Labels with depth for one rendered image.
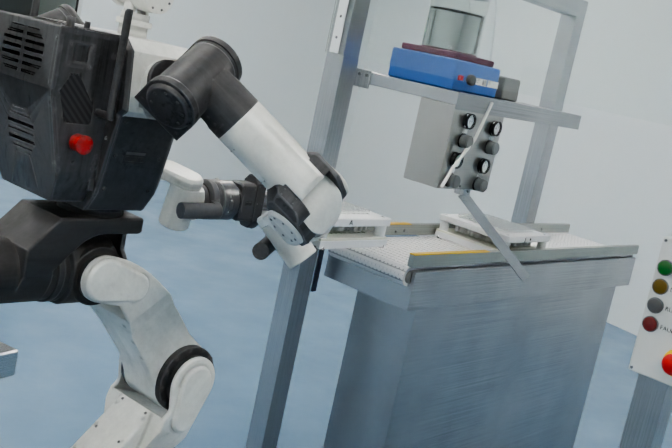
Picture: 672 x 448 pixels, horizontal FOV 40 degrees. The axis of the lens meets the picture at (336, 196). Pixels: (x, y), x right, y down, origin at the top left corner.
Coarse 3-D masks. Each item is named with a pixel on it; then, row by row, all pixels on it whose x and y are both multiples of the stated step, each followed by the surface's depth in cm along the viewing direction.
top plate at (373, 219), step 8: (264, 200) 212; (344, 216) 207; (352, 216) 210; (360, 216) 212; (368, 216) 214; (376, 216) 217; (384, 216) 219; (336, 224) 203; (344, 224) 205; (360, 224) 210; (368, 224) 212; (376, 224) 214; (384, 224) 217
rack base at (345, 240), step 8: (368, 232) 220; (320, 240) 201; (328, 240) 203; (336, 240) 205; (344, 240) 207; (352, 240) 209; (360, 240) 211; (368, 240) 214; (376, 240) 216; (384, 240) 219; (320, 248) 201; (328, 248) 203; (336, 248) 205
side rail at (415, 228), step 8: (416, 224) 267; (424, 224) 270; (432, 224) 273; (520, 224) 312; (528, 224) 316; (536, 224) 320; (544, 224) 324; (552, 224) 329; (560, 224) 333; (568, 224) 338; (392, 232) 260; (400, 232) 262; (408, 232) 265; (416, 232) 268; (424, 232) 271; (432, 232) 274; (544, 232) 326; (552, 232) 330; (560, 232) 335
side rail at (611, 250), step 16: (416, 256) 223; (432, 256) 228; (448, 256) 234; (464, 256) 239; (480, 256) 245; (496, 256) 251; (528, 256) 265; (544, 256) 272; (560, 256) 279; (576, 256) 287; (592, 256) 296
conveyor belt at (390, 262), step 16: (400, 240) 257; (416, 240) 262; (432, 240) 268; (560, 240) 319; (576, 240) 327; (336, 256) 239; (352, 256) 235; (368, 256) 232; (384, 256) 231; (400, 256) 236; (608, 256) 309; (624, 256) 319; (384, 272) 228; (400, 272) 225
